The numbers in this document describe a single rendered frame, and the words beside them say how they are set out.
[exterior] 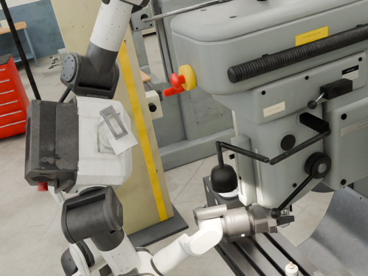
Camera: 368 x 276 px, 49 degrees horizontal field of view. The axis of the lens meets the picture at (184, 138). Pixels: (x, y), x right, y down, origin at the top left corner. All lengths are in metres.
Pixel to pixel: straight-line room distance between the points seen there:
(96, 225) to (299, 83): 0.64
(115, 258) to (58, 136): 0.39
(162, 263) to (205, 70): 0.67
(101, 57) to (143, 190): 2.01
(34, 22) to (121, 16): 8.76
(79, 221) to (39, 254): 2.40
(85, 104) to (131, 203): 2.03
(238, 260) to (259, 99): 0.79
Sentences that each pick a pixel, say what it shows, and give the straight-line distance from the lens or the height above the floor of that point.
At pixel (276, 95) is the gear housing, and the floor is 1.70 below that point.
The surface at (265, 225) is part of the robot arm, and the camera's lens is 1.28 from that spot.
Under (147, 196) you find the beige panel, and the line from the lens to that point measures 3.17.
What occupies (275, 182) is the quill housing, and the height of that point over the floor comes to 1.43.
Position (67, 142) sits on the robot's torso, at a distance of 1.15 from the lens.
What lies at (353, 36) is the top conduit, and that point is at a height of 1.79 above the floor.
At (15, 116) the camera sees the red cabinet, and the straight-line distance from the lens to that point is 5.62.
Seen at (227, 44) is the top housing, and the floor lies 1.85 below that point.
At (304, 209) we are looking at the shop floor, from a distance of 3.32.
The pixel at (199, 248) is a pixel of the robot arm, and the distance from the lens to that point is 1.27.
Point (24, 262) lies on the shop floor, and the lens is 3.53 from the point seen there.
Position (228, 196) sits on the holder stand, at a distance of 1.55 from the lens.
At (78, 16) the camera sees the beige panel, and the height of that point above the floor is 1.71.
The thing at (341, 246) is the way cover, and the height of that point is 0.95.
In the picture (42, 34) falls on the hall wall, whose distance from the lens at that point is 9.99.
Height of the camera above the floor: 2.08
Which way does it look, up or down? 27 degrees down
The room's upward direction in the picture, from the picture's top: 11 degrees counter-clockwise
